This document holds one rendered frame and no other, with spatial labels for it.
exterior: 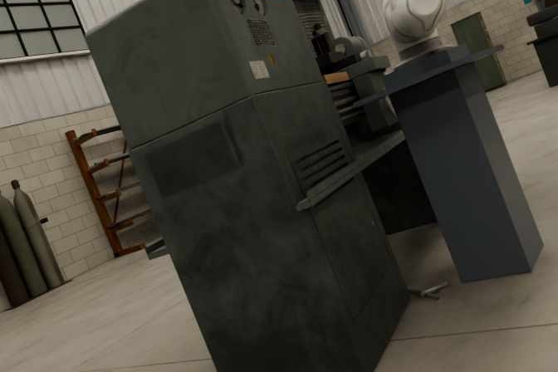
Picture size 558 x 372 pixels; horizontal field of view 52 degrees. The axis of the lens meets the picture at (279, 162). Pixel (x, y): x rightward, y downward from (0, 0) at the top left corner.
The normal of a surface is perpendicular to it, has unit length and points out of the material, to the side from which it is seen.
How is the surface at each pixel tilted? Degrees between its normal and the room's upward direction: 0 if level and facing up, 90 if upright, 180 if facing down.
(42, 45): 90
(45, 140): 90
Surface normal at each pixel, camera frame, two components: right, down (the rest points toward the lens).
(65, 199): 0.74, -0.28
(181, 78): -0.41, 0.19
